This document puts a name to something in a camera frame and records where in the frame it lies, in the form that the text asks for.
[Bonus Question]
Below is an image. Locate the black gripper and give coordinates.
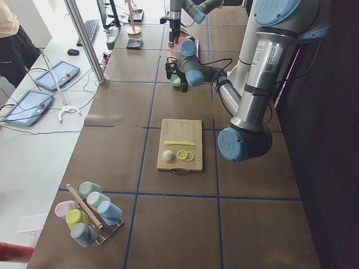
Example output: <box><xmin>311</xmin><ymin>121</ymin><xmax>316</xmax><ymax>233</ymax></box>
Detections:
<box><xmin>169</xmin><ymin>18</ymin><xmax>188</xmax><ymax>92</ymax></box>

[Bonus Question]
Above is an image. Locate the stainless steel ice scoop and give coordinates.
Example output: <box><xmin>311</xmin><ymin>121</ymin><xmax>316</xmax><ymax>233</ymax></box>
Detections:
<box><xmin>180</xmin><ymin>26</ymin><xmax>189</xmax><ymax>35</ymax></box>

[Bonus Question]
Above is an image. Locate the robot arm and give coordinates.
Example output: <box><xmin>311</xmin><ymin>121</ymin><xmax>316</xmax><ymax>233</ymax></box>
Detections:
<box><xmin>166</xmin><ymin>0</ymin><xmax>224</xmax><ymax>48</ymax></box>
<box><xmin>177</xmin><ymin>1</ymin><xmax>333</xmax><ymax>161</ymax></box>

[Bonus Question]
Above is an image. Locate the pink bowl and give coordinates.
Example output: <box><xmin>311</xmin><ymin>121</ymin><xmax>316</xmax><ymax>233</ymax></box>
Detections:
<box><xmin>168</xmin><ymin>37</ymin><xmax>190</xmax><ymax>59</ymax></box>

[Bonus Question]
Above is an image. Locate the green bowl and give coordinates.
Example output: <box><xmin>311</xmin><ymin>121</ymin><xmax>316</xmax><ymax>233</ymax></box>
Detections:
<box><xmin>169</xmin><ymin>73</ymin><xmax>181</xmax><ymax>87</ymax></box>

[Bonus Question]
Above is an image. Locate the white square tray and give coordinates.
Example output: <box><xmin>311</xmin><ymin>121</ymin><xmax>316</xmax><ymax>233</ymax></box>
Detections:
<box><xmin>194</xmin><ymin>39</ymin><xmax>199</xmax><ymax>57</ymax></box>

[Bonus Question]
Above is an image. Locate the dark square dish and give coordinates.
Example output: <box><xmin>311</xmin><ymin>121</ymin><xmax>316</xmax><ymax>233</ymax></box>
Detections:
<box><xmin>126</xmin><ymin>38</ymin><xmax>143</xmax><ymax>50</ymax></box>

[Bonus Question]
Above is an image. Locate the wooden cutting board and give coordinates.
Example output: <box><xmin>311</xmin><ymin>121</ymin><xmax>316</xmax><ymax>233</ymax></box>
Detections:
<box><xmin>157</xmin><ymin>119</ymin><xmax>203</xmax><ymax>174</ymax></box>

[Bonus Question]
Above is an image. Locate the black monitor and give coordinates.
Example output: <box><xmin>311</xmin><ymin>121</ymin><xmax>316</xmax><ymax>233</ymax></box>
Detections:
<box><xmin>96</xmin><ymin>0</ymin><xmax>121</xmax><ymax>29</ymax></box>

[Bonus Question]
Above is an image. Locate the yellow plastic knife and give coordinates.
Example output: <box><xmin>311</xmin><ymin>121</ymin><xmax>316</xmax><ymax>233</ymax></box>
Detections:
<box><xmin>164</xmin><ymin>141</ymin><xmax>196</xmax><ymax>146</ymax></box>

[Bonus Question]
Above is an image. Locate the black keyboard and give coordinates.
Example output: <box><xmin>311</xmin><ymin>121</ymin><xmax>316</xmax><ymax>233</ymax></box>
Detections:
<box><xmin>84</xmin><ymin>19</ymin><xmax>99</xmax><ymax>43</ymax></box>

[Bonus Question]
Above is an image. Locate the white steamed bun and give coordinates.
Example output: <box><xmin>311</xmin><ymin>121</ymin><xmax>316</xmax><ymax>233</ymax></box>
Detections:
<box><xmin>162</xmin><ymin>150</ymin><xmax>176</xmax><ymax>163</ymax></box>

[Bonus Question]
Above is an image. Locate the black computer mouse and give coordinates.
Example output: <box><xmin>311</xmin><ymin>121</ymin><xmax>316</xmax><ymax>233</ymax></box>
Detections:
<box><xmin>67</xmin><ymin>49</ymin><xmax>80</xmax><ymax>56</ymax></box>

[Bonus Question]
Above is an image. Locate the teach pendant far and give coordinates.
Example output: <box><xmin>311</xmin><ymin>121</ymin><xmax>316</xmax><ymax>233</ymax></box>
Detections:
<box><xmin>34</xmin><ymin>61</ymin><xmax>80</xmax><ymax>91</ymax></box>

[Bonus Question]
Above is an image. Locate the teach pendant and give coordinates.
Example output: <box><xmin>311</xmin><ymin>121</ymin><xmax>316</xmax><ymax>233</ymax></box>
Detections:
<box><xmin>34</xmin><ymin>61</ymin><xmax>80</xmax><ymax>91</ymax></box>
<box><xmin>3</xmin><ymin>90</ymin><xmax>54</xmax><ymax>127</ymax></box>

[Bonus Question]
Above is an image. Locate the white grabber stick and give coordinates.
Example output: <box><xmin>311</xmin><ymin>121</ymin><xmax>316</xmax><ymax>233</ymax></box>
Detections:
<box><xmin>39</xmin><ymin>49</ymin><xmax>81</xmax><ymax>124</ymax></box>

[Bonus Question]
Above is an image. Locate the green cup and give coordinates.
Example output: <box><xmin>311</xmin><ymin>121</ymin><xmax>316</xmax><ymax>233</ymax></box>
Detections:
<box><xmin>79</xmin><ymin>181</ymin><xmax>102</xmax><ymax>198</ymax></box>

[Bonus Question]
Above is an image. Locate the teach pendant near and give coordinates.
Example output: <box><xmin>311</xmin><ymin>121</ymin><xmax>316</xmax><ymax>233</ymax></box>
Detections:
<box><xmin>3</xmin><ymin>90</ymin><xmax>54</xmax><ymax>127</ymax></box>

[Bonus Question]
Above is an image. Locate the person in dark trousers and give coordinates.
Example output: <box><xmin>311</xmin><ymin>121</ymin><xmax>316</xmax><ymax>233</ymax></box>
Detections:
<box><xmin>1</xmin><ymin>1</ymin><xmax>40</xmax><ymax>87</ymax></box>

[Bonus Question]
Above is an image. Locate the white cup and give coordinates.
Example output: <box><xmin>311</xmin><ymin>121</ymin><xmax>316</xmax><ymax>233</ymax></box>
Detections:
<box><xmin>86</xmin><ymin>191</ymin><xmax>111</xmax><ymax>211</ymax></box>

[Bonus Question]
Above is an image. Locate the blue cup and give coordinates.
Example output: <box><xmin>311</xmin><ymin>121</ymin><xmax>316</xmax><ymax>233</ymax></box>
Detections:
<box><xmin>97</xmin><ymin>201</ymin><xmax>122</xmax><ymax>225</ymax></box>

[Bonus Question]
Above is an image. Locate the yellow cup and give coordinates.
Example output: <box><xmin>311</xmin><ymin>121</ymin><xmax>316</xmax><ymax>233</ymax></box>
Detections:
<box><xmin>65</xmin><ymin>209</ymin><xmax>89</xmax><ymax>229</ymax></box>

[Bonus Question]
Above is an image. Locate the pink cup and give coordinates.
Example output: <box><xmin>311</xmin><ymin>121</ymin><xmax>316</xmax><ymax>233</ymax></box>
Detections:
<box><xmin>54</xmin><ymin>200</ymin><xmax>78</xmax><ymax>219</ymax></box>

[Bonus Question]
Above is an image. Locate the grey cup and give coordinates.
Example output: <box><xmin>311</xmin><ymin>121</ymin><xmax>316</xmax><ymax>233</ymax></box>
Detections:
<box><xmin>71</xmin><ymin>222</ymin><xmax>97</xmax><ymax>248</ymax></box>

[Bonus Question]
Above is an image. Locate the red object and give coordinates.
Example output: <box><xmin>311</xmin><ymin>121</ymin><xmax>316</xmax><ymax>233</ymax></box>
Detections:
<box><xmin>1</xmin><ymin>242</ymin><xmax>35</xmax><ymax>263</ymax></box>

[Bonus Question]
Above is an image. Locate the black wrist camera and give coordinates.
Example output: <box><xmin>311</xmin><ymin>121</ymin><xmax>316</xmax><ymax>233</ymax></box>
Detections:
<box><xmin>160</xmin><ymin>16</ymin><xmax>170</xmax><ymax>24</ymax></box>
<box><xmin>165</xmin><ymin>57</ymin><xmax>178</xmax><ymax>80</ymax></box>

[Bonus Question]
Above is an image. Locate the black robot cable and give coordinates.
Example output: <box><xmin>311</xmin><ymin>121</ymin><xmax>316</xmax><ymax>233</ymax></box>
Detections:
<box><xmin>201</xmin><ymin>58</ymin><xmax>234</xmax><ymax>85</ymax></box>

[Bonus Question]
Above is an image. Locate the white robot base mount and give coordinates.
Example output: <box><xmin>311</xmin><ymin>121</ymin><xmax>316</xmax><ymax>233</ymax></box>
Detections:
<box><xmin>227</xmin><ymin>65</ymin><xmax>238</xmax><ymax>83</ymax></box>

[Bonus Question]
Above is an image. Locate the aluminium frame post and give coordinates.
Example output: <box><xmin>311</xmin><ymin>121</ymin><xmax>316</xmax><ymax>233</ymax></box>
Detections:
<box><xmin>65</xmin><ymin>0</ymin><xmax>105</xmax><ymax>85</ymax></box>

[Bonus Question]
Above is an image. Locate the wooden rack handle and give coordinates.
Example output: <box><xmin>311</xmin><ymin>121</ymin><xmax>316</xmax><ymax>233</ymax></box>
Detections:
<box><xmin>66</xmin><ymin>184</ymin><xmax>104</xmax><ymax>229</ymax></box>

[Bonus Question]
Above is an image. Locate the wire cup rack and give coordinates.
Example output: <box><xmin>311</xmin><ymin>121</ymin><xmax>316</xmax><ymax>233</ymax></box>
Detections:
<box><xmin>67</xmin><ymin>200</ymin><xmax>125</xmax><ymax>246</ymax></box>

